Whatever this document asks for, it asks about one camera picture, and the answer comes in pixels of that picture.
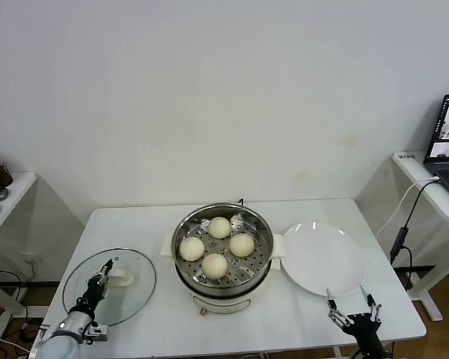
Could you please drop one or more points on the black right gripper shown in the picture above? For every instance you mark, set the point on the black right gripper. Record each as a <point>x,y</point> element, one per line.
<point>364,329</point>

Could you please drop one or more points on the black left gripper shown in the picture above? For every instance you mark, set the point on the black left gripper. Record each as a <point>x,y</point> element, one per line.
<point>93,293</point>

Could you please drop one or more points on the white steamed baozi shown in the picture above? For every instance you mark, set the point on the white steamed baozi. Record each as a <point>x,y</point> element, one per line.
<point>242,245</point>
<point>219,227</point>
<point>214,265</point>
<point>191,248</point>

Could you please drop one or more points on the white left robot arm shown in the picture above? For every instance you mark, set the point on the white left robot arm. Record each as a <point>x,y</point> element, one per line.
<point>56,346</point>

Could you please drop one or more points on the stainless steel steamer basket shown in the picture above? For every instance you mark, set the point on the stainless steel steamer basket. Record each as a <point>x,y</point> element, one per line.
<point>247,269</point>

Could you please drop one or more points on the steel steamer pot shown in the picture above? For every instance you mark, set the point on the steel steamer pot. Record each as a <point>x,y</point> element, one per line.
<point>220,303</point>

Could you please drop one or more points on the white round plate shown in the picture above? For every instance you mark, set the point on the white round plate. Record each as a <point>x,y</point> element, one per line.
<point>322,258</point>

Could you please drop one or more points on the white desk with cup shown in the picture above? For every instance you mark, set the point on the white desk with cup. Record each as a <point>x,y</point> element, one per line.
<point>18,183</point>

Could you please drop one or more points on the white desk with laptop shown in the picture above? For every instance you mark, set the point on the white desk with laptop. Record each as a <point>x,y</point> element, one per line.
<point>434,202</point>

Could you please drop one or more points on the open grey laptop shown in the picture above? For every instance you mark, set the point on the open grey laptop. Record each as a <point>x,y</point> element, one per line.
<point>447,164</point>

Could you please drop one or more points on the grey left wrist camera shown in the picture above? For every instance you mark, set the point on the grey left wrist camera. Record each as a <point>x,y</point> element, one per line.
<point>97,332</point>

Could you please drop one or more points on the white wall outlet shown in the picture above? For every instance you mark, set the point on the white wall outlet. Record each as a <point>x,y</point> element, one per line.
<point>30,258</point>

